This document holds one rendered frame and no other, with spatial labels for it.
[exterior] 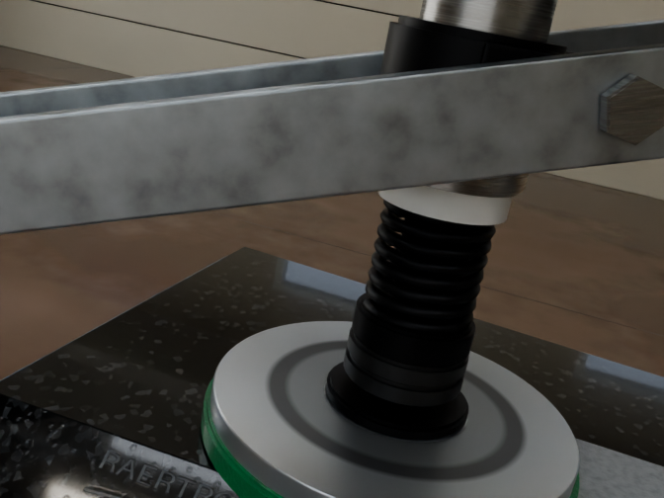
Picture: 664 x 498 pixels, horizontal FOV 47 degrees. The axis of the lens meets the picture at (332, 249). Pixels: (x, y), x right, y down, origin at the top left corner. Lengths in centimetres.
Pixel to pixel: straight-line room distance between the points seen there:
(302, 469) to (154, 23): 720
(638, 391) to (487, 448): 23
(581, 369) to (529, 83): 34
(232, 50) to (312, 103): 682
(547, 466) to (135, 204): 25
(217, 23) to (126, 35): 95
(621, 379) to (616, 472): 15
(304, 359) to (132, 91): 19
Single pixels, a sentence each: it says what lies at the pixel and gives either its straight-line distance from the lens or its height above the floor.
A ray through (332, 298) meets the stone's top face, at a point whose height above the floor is 82.
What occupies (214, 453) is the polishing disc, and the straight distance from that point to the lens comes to 41.
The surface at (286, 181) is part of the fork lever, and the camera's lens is 34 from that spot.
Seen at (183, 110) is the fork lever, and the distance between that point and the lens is 33.
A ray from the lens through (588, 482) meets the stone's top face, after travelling 49.
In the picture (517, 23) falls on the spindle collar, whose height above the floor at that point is 107.
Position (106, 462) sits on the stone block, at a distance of 44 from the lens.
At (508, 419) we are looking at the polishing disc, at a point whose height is 85.
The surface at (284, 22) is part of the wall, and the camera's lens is 696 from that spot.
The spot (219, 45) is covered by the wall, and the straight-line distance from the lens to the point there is 720.
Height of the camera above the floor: 107
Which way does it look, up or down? 18 degrees down
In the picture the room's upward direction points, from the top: 11 degrees clockwise
